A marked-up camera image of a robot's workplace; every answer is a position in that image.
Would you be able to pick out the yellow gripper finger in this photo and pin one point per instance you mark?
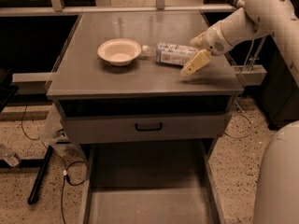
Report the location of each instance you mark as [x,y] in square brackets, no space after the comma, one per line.
[198,61]
[198,41]

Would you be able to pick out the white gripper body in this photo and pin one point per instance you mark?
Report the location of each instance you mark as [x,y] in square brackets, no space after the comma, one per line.
[214,41]

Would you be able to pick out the blue label plastic bottle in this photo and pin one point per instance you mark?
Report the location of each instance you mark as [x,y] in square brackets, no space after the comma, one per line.
[167,53]

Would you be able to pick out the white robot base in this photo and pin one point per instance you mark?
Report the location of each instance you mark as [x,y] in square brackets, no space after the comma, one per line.
[277,194]

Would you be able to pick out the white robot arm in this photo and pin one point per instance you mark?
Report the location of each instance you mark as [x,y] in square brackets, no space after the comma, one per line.
[253,19]

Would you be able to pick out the grey drawer cabinet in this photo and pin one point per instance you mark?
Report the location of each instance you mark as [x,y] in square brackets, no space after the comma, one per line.
[87,86]

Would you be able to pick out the grey upper drawer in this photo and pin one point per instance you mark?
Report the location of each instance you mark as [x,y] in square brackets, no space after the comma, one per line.
[115,129]

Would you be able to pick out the open grey lower drawer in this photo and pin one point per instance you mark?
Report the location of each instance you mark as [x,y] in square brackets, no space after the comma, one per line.
[157,182]

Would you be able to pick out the white paper bowl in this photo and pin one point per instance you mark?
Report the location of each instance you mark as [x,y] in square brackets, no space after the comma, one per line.
[119,52]

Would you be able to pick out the dark cabinet at right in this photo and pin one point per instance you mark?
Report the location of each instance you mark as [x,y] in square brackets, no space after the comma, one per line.
[278,95]

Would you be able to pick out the black floor bar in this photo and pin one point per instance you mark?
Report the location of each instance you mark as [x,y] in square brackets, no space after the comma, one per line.
[33,197]

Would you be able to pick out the clear plastic object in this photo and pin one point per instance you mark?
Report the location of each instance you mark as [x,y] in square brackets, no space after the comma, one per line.
[9,156]

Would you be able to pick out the grey metal rail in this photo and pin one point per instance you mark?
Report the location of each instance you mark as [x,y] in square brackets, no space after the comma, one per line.
[49,11]

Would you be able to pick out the black drawer handle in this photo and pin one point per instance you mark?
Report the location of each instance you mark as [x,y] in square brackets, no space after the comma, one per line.
[149,127]

